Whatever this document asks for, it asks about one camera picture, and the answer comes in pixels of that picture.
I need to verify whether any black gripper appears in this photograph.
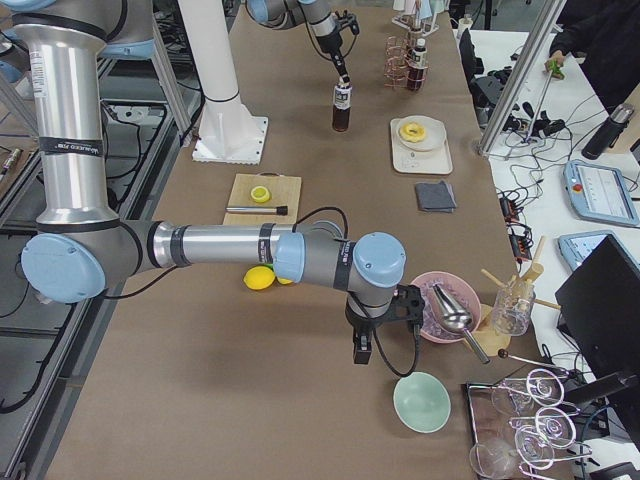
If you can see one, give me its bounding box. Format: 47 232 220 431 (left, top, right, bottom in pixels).
345 285 424 364
319 12 359 80

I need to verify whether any tea bottle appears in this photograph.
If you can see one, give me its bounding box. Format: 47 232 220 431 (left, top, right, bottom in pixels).
332 78 352 132
406 38 427 91

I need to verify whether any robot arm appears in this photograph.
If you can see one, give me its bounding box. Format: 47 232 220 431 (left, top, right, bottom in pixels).
8 1 424 364
245 0 360 84

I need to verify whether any cream rabbit serving tray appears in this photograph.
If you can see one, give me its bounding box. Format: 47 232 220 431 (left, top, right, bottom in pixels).
390 119 453 175

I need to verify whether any wine glass tray rack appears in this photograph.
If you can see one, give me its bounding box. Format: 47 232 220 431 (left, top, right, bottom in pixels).
465 367 640 480

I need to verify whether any pink ice bowl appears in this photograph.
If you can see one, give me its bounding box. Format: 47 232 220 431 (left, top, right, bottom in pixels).
411 271 481 344

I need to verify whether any mint green bowl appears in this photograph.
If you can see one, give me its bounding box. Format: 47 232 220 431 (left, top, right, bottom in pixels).
393 372 451 434

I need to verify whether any steel ice scoop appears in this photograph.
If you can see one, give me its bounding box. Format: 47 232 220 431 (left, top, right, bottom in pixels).
432 284 490 364

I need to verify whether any yellow lemon lower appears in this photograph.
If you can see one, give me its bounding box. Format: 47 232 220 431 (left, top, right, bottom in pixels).
243 265 276 291

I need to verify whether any white round plate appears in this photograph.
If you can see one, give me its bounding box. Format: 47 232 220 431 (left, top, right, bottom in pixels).
391 115 446 152

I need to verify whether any wooden cup stand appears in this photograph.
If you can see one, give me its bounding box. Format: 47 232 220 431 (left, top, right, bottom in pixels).
481 236 561 337

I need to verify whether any steel muddler black tip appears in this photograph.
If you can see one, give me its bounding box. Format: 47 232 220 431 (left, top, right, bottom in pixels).
226 205 289 216

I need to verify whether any clear glass mug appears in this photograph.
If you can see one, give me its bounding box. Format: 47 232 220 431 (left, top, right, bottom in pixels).
491 281 535 336

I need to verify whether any wooden cutting board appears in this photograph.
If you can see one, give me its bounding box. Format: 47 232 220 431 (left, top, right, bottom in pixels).
223 173 302 225

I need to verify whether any folded grey cloth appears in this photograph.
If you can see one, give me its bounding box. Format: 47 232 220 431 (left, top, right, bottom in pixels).
414 180 457 213

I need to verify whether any half lemon slice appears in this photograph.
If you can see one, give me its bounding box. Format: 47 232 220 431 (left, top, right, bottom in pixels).
250 185 271 204

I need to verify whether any blue teach pendant near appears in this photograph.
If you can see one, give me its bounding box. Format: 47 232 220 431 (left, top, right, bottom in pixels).
557 229 629 271

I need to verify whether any blue teach pendant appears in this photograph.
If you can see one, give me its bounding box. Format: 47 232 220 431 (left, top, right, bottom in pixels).
557 229 629 271
563 160 639 227

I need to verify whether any black monitor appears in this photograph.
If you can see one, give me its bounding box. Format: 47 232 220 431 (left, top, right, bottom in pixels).
555 235 639 378

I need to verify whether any blue teach pendant far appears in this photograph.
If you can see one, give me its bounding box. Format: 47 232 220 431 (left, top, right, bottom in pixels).
563 160 639 227

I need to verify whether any black thermos bottle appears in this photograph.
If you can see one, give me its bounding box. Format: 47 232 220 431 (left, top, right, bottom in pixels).
581 103 635 160

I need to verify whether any copper wire bottle rack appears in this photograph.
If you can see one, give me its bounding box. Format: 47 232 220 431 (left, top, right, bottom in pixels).
384 36 415 89

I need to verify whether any glazed ring donut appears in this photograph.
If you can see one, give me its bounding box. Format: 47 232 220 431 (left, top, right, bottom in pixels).
398 122 427 143

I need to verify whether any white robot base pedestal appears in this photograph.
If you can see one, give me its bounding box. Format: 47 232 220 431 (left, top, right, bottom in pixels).
184 1 268 165

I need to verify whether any aluminium frame post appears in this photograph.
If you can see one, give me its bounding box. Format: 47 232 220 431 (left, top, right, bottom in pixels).
477 0 566 157

